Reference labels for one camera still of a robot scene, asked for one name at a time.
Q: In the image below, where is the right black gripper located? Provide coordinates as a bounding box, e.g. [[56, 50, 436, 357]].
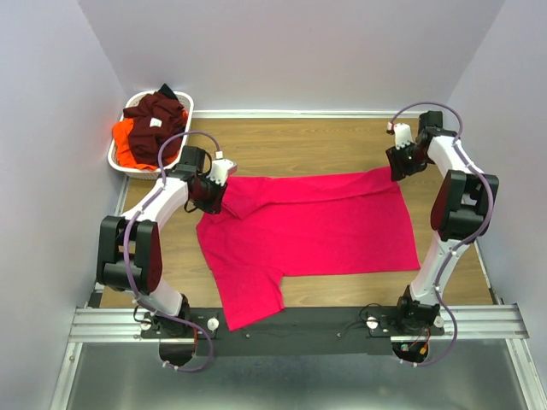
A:
[[384, 140, 429, 183]]

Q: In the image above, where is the pink t shirt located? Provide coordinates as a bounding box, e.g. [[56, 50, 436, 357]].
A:
[[197, 167, 420, 331]]

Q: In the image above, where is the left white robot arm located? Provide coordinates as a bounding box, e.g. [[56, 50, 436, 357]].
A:
[[97, 146, 237, 337]]

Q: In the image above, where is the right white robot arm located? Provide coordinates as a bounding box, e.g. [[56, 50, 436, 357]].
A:
[[385, 111, 499, 335]]

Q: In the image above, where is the orange t shirt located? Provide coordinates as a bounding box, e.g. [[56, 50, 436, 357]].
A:
[[111, 111, 189, 172]]

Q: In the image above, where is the maroon t shirt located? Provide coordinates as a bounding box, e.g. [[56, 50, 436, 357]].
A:
[[123, 91, 188, 167]]

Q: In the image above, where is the black t shirt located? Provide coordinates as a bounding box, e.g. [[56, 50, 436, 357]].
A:
[[156, 84, 179, 101]]

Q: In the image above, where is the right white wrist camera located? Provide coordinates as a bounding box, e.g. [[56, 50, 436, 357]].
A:
[[386, 122, 415, 149]]

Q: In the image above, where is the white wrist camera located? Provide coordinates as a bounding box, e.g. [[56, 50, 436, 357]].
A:
[[386, 122, 415, 149], [207, 150, 238, 186]]

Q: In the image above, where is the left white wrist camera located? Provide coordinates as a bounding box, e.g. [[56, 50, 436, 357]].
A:
[[207, 150, 238, 186]]

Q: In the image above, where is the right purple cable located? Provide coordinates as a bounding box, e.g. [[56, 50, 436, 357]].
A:
[[386, 101, 495, 369]]

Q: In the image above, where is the back aluminium rail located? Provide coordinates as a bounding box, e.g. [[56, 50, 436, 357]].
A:
[[192, 109, 397, 120]]

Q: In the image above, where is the left aluminium rail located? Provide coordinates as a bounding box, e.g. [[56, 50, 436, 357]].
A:
[[85, 177, 129, 308]]

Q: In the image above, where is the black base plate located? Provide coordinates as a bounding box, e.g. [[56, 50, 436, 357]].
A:
[[138, 303, 444, 366]]

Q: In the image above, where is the front aluminium rail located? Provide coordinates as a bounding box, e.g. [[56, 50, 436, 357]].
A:
[[68, 305, 529, 343]]

